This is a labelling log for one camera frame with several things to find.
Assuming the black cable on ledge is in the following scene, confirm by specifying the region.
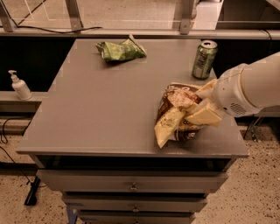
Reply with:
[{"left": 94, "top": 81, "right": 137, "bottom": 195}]
[{"left": 0, "top": 0, "right": 103, "bottom": 34}]

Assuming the brown sea salt chip bag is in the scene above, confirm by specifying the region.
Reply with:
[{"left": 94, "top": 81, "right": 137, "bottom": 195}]
[{"left": 154, "top": 83, "right": 206, "bottom": 148}]

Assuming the green soda can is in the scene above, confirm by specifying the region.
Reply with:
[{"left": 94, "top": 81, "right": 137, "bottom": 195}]
[{"left": 192, "top": 40, "right": 218, "bottom": 80}]

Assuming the green crumpled chip bag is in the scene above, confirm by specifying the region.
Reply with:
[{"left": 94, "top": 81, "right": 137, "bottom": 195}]
[{"left": 95, "top": 34, "right": 147, "bottom": 62}]

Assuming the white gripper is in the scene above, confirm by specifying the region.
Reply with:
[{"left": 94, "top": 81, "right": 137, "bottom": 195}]
[{"left": 186, "top": 64, "right": 261, "bottom": 127}]

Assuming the black floor cable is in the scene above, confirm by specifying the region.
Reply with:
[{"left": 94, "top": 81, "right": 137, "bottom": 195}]
[{"left": 0, "top": 116, "right": 42, "bottom": 207}]

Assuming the drawer knob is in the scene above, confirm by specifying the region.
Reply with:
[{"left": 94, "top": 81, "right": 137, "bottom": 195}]
[
  {"left": 129, "top": 183, "right": 138, "bottom": 193},
  {"left": 132, "top": 205, "right": 139, "bottom": 213}
]

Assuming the top drawer knob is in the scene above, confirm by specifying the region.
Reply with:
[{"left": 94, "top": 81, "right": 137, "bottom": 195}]
[{"left": 129, "top": 183, "right": 138, "bottom": 193}]

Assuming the white pump soap bottle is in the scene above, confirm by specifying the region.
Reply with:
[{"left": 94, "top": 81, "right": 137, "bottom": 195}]
[{"left": 8, "top": 70, "right": 32, "bottom": 101}]

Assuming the grey drawer cabinet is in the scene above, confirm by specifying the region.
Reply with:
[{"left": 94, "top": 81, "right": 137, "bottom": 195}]
[{"left": 17, "top": 39, "right": 249, "bottom": 224}]

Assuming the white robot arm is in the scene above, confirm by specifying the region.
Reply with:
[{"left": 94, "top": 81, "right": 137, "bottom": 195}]
[{"left": 185, "top": 52, "right": 280, "bottom": 126}]

